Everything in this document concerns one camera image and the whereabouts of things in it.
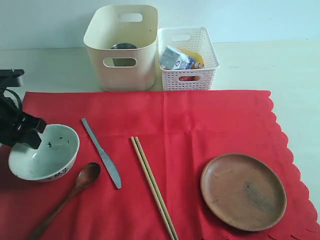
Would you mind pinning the blue white milk carton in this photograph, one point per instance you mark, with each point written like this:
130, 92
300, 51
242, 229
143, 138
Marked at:
174, 59

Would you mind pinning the stainless steel cup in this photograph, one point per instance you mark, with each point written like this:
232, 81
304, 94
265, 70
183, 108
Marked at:
124, 62

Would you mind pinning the white woven plastic basket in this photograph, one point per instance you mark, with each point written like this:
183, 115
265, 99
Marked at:
196, 39

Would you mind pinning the white ceramic bowl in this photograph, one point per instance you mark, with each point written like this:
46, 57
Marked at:
54, 157

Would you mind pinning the cream plastic bin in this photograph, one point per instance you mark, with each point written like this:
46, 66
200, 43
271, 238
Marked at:
136, 24

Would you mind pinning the wooden chopstick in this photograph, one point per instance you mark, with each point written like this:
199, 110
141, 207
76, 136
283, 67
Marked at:
156, 185
150, 185

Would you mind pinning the yellow lemon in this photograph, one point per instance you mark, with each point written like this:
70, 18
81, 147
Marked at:
198, 59

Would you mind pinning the red sausage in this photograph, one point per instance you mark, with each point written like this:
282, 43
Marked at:
189, 78

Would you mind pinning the brown wooden spoon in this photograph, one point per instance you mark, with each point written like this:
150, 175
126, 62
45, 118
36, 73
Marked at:
86, 177

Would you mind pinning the right wooden chopstick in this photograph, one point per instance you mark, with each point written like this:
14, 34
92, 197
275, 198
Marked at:
156, 185

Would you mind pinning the brown wooden plate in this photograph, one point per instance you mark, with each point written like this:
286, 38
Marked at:
243, 192

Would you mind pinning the silver table knife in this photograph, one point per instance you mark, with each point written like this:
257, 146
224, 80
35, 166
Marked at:
108, 163

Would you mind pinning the left wooden chopstick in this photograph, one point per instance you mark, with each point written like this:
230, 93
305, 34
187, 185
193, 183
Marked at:
150, 185

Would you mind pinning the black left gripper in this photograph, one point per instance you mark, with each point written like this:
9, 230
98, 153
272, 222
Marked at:
19, 127

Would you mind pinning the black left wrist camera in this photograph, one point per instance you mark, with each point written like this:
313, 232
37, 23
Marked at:
11, 77

